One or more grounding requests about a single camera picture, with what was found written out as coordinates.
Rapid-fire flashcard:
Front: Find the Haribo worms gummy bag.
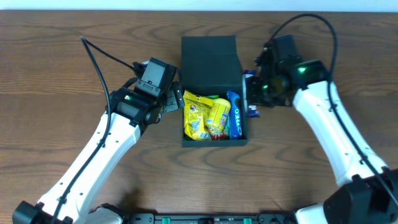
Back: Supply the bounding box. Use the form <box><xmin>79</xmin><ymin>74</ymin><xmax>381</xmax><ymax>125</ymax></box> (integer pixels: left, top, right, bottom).
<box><xmin>183</xmin><ymin>95</ymin><xmax>231</xmax><ymax>141</ymax></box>

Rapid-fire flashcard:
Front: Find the yellow snack bag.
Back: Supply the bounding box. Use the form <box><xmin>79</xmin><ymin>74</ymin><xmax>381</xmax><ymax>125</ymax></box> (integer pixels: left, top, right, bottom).
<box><xmin>183</xmin><ymin>90</ymin><xmax>214</xmax><ymax>141</ymax></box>

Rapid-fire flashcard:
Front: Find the yellow candy canister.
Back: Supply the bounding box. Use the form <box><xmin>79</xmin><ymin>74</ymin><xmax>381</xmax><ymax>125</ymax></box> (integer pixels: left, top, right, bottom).
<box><xmin>206</xmin><ymin>98</ymin><xmax>231</xmax><ymax>132</ymax></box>

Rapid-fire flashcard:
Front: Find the purple Dairy Milk bar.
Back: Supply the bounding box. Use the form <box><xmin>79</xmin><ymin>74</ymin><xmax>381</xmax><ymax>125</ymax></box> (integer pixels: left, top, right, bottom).
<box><xmin>243</xmin><ymin>70</ymin><xmax>259</xmax><ymax>118</ymax></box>

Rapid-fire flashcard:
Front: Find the blue Oreo cookie pack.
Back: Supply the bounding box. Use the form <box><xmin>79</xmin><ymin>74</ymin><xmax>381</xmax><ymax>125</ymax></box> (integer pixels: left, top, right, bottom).
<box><xmin>227</xmin><ymin>90</ymin><xmax>242</xmax><ymax>139</ymax></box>

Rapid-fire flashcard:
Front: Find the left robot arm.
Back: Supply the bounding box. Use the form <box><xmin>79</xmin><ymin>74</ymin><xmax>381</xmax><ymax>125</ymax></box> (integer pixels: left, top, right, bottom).
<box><xmin>12</xmin><ymin>58</ymin><xmax>183</xmax><ymax>223</ymax></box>

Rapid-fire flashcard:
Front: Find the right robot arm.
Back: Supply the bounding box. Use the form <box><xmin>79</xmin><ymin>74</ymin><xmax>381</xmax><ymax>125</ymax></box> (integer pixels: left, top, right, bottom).
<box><xmin>247</xmin><ymin>35</ymin><xmax>397</xmax><ymax>223</ymax></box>

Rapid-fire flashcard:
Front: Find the left black cable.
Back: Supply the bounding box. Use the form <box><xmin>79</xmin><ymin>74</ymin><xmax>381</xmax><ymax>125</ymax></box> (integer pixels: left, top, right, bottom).
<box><xmin>49</xmin><ymin>35</ymin><xmax>137</xmax><ymax>224</ymax></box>

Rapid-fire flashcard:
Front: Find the black cable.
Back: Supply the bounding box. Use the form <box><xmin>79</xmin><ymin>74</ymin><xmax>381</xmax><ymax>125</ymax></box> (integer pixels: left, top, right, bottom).
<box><xmin>49</xmin><ymin>35</ymin><xmax>137</xmax><ymax>224</ymax></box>
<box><xmin>269</xmin><ymin>12</ymin><xmax>398</xmax><ymax>206</ymax></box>

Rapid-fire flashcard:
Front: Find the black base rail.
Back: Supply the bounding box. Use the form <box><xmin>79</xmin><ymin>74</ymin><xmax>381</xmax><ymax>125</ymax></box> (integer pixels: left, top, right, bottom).
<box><xmin>122</xmin><ymin>212</ymin><xmax>297</xmax><ymax>224</ymax></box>

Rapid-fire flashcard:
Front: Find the right black cable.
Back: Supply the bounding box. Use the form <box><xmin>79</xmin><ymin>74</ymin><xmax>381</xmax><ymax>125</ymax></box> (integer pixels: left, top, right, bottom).
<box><xmin>269</xmin><ymin>12</ymin><xmax>398</xmax><ymax>206</ymax></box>

